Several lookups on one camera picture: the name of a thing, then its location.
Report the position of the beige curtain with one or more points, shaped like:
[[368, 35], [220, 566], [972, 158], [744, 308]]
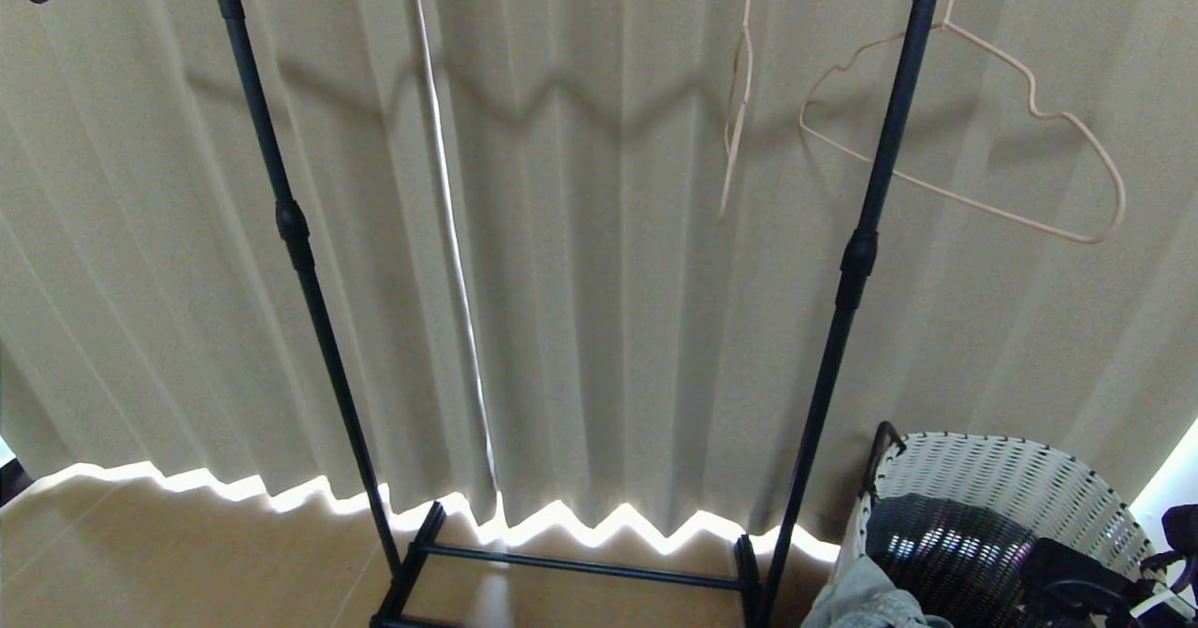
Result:
[[608, 282]]

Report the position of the black clothes rack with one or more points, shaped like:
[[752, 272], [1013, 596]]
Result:
[[292, 224]]

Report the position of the white laundry basket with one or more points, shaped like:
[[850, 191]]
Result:
[[983, 469]]

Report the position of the pale grey shorts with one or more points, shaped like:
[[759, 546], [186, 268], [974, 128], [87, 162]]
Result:
[[870, 600]]

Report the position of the pink clothes hanger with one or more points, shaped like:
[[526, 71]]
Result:
[[983, 205], [747, 15]]

